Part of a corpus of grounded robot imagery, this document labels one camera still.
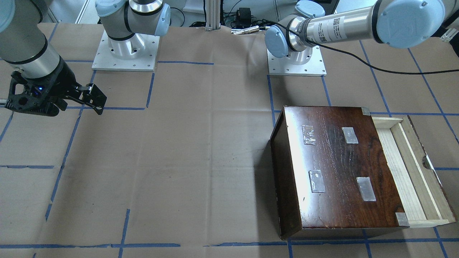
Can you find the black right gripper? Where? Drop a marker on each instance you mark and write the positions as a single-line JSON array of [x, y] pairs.
[[61, 83]]

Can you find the light wooden drawer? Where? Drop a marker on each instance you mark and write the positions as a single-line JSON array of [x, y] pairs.
[[420, 190]]

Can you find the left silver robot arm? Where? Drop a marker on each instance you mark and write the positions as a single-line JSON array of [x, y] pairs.
[[397, 23]]

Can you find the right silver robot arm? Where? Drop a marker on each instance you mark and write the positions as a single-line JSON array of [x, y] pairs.
[[27, 49]]

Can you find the dark wooden drawer cabinet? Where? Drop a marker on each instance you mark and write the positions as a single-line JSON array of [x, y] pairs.
[[339, 212]]

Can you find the black power adapter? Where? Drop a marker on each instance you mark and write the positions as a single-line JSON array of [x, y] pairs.
[[243, 18]]

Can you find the clear tape patch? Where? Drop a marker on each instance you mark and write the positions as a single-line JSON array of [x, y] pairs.
[[366, 189], [316, 181], [350, 135], [308, 135]]

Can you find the grey corner tape patch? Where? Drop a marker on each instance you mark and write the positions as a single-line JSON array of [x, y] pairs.
[[402, 219], [365, 111]]

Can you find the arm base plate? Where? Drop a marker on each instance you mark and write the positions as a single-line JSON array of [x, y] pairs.
[[135, 54], [306, 63]]

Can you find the aluminium frame post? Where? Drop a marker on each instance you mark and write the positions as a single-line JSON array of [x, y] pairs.
[[213, 14]]

